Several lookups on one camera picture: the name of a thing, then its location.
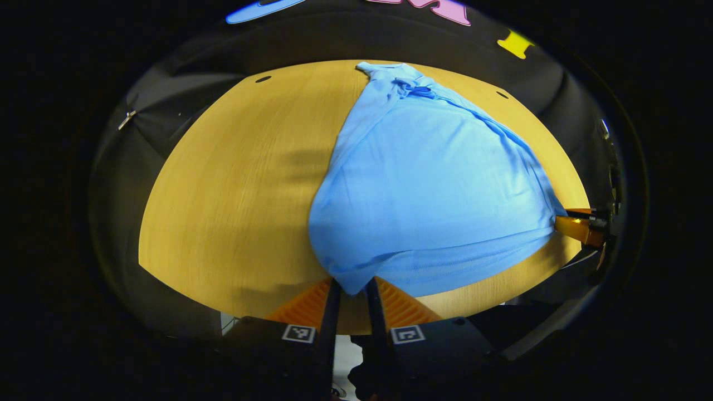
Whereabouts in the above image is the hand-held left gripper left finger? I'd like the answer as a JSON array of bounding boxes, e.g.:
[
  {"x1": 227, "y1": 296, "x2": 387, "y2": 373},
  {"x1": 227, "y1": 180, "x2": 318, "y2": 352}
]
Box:
[{"x1": 217, "y1": 278, "x2": 342, "y2": 401}]

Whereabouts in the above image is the black backdrop cloth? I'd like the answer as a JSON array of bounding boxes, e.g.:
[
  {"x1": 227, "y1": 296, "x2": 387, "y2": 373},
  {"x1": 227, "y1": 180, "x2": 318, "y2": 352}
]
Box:
[{"x1": 89, "y1": 0, "x2": 622, "y2": 312}]

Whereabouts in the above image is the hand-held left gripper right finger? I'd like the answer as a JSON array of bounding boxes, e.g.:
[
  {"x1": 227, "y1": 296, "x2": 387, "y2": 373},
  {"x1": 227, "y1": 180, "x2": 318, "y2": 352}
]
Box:
[{"x1": 365, "y1": 277, "x2": 496, "y2": 386}]

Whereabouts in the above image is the light blue T-shirt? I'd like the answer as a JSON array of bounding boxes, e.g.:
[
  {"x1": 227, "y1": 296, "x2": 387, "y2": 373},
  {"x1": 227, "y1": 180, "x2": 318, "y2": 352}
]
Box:
[{"x1": 308, "y1": 61, "x2": 569, "y2": 297}]

